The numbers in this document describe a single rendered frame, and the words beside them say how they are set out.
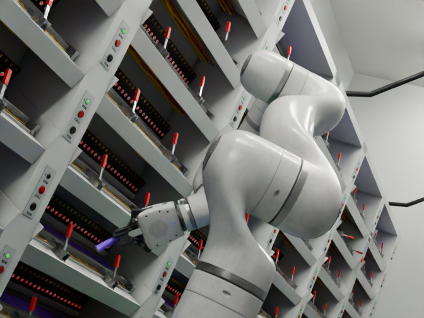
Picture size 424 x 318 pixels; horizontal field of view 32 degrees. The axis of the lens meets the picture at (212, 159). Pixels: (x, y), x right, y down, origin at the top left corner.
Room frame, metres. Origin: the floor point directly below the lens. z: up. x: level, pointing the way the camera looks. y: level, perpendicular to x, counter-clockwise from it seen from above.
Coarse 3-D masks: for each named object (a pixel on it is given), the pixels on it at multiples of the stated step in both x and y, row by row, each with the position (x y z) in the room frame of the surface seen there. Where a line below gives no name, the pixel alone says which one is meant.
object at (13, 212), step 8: (0, 192) 1.65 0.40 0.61; (0, 200) 1.65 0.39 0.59; (8, 200) 1.64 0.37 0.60; (0, 208) 1.64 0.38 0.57; (8, 208) 1.63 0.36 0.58; (0, 216) 1.64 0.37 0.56; (8, 216) 1.63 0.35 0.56; (0, 224) 1.63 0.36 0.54; (8, 224) 1.62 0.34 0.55; (0, 232) 1.63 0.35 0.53
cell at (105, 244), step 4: (108, 240) 1.86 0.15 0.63; (112, 240) 1.86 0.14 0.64; (116, 240) 1.87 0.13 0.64; (100, 244) 1.86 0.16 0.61; (104, 244) 1.86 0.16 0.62; (108, 244) 1.86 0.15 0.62; (112, 244) 1.87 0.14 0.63; (96, 248) 1.86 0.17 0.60; (100, 248) 1.85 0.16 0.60; (104, 248) 1.86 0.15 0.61
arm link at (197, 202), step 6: (198, 192) 1.82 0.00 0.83; (204, 192) 1.81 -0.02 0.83; (192, 198) 1.81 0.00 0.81; (198, 198) 1.80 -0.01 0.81; (204, 198) 1.80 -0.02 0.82; (192, 204) 1.80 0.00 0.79; (198, 204) 1.80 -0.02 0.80; (204, 204) 1.79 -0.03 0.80; (192, 210) 1.80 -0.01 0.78; (198, 210) 1.80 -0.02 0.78; (204, 210) 1.79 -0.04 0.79; (198, 216) 1.80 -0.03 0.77; (204, 216) 1.80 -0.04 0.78; (198, 222) 1.81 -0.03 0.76; (204, 222) 1.81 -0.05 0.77
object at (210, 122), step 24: (144, 24) 1.99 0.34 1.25; (144, 48) 1.78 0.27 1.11; (168, 48) 2.12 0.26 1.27; (144, 72) 2.07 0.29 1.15; (168, 72) 1.90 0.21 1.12; (192, 72) 2.26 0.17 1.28; (168, 96) 2.18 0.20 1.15; (192, 96) 2.09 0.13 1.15; (192, 120) 2.11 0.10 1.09; (216, 120) 2.25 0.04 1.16
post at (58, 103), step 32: (64, 0) 1.71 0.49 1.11; (128, 0) 1.64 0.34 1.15; (96, 32) 1.64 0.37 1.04; (32, 64) 1.71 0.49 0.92; (96, 64) 1.64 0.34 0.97; (32, 96) 1.68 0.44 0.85; (64, 96) 1.64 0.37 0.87; (96, 96) 1.69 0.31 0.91; (64, 128) 1.65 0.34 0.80; (0, 160) 1.68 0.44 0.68; (64, 160) 1.69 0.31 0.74; (32, 192) 1.65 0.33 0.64; (32, 224) 1.70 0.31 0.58; (0, 288) 1.70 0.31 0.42
